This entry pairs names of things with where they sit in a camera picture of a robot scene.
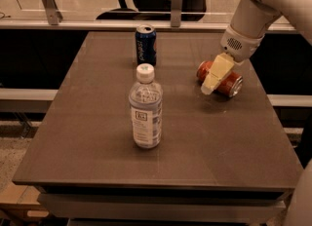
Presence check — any clear plastic water bottle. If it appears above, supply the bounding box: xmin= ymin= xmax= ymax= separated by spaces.
xmin=129 ymin=63 xmax=163 ymax=149

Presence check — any metal bracket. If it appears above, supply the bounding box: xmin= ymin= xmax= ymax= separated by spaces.
xmin=41 ymin=0 xmax=62 ymax=25
xmin=171 ymin=0 xmax=182 ymax=27

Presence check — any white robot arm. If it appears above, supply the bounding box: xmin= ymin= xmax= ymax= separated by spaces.
xmin=201 ymin=0 xmax=312 ymax=94

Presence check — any red coke can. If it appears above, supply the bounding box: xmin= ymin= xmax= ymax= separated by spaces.
xmin=196 ymin=60 xmax=243 ymax=97

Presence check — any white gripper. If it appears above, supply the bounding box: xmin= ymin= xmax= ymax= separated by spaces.
xmin=201 ymin=26 xmax=262 ymax=94

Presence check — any left metal bracket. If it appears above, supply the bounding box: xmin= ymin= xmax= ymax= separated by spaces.
xmin=41 ymin=0 xmax=62 ymax=25

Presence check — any blue pepsi can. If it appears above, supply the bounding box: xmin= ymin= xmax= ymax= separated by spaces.
xmin=135 ymin=24 xmax=157 ymax=66

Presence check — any middle metal bracket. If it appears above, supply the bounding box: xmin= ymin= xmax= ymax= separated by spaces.
xmin=171 ymin=0 xmax=182 ymax=27

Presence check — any grey drawer cabinet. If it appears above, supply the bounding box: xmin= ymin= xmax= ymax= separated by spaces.
xmin=38 ymin=187 xmax=286 ymax=224

